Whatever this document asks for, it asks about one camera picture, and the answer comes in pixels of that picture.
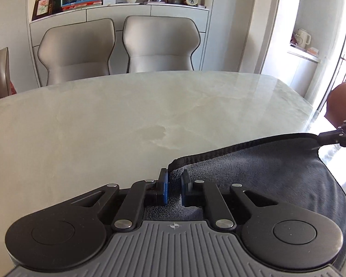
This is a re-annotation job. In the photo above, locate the stack of books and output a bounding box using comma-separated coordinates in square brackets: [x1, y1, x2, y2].
[61, 0, 103, 12]

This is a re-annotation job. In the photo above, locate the framed flower picture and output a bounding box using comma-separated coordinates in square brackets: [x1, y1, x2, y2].
[31, 0, 55, 21]

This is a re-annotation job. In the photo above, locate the white pitcher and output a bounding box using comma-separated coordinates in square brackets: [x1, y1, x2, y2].
[293, 28, 312, 50]

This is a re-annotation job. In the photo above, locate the dark grey towel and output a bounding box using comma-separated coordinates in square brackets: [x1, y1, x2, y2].
[146, 133, 346, 277]

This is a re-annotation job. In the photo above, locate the beige upholstered dining chair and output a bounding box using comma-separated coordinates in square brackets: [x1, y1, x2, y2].
[122, 15, 201, 74]
[37, 18, 116, 87]

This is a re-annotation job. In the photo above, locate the white sideboard cabinet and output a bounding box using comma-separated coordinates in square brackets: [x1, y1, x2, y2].
[29, 2, 211, 87]

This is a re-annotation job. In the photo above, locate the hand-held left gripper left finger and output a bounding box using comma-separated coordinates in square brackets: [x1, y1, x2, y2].
[71, 168, 169, 233]

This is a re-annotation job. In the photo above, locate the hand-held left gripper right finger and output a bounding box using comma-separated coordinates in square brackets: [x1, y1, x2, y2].
[181, 170, 273, 232]

